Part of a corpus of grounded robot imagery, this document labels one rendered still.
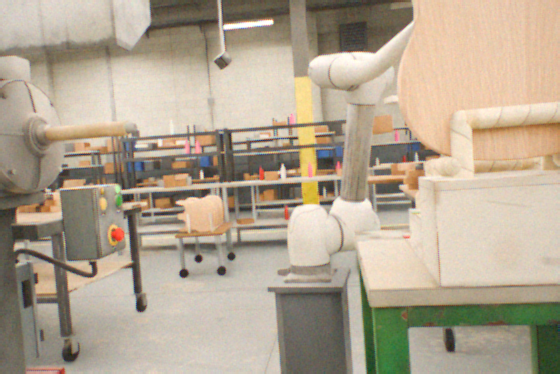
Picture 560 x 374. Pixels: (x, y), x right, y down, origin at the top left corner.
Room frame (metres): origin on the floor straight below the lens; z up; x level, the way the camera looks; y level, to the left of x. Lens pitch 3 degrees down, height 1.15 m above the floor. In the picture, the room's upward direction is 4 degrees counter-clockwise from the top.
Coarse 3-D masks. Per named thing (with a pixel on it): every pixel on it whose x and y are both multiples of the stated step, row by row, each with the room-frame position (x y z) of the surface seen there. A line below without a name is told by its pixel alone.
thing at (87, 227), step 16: (64, 192) 1.22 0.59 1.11; (80, 192) 1.21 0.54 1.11; (96, 192) 1.22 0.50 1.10; (112, 192) 1.30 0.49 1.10; (64, 208) 1.22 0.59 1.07; (80, 208) 1.21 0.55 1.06; (96, 208) 1.21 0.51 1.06; (112, 208) 1.29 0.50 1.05; (64, 224) 1.22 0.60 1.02; (80, 224) 1.21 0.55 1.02; (96, 224) 1.21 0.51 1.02; (112, 224) 1.28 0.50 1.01; (80, 240) 1.21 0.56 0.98; (96, 240) 1.21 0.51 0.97; (112, 240) 1.28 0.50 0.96; (16, 256) 1.20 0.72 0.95; (48, 256) 1.22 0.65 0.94; (80, 256) 1.21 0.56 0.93; (96, 256) 1.21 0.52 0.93; (80, 272) 1.24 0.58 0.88; (96, 272) 1.25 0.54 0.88
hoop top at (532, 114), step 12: (492, 108) 0.71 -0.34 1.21; (504, 108) 0.71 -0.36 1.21; (516, 108) 0.70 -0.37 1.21; (528, 108) 0.70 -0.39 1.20; (540, 108) 0.70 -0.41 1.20; (552, 108) 0.69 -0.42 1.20; (456, 120) 0.72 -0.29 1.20; (468, 120) 0.71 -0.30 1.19; (480, 120) 0.71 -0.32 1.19; (492, 120) 0.71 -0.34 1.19; (504, 120) 0.70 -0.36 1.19; (516, 120) 0.70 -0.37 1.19; (528, 120) 0.70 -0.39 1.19; (540, 120) 0.70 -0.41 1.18; (552, 120) 0.70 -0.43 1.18
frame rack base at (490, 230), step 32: (448, 192) 0.71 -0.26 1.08; (480, 192) 0.70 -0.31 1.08; (512, 192) 0.69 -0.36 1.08; (544, 192) 0.69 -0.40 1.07; (448, 224) 0.71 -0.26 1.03; (480, 224) 0.70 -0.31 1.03; (512, 224) 0.69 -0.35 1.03; (544, 224) 0.69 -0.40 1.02; (448, 256) 0.71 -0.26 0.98; (480, 256) 0.70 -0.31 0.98; (512, 256) 0.69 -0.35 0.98; (544, 256) 0.69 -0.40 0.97
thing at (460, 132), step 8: (456, 128) 0.72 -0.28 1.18; (464, 128) 0.71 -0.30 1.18; (456, 136) 0.72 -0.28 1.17; (464, 136) 0.71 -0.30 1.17; (456, 144) 0.72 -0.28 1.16; (464, 144) 0.71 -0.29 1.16; (472, 144) 0.72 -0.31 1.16; (456, 152) 0.72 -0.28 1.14; (464, 152) 0.71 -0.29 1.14; (472, 152) 0.72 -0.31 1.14; (464, 160) 0.71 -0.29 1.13; (472, 160) 0.72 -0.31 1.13; (464, 168) 0.71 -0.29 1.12; (472, 168) 0.71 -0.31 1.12; (456, 176) 0.72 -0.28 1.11; (464, 176) 0.71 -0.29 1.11; (472, 176) 0.71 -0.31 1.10
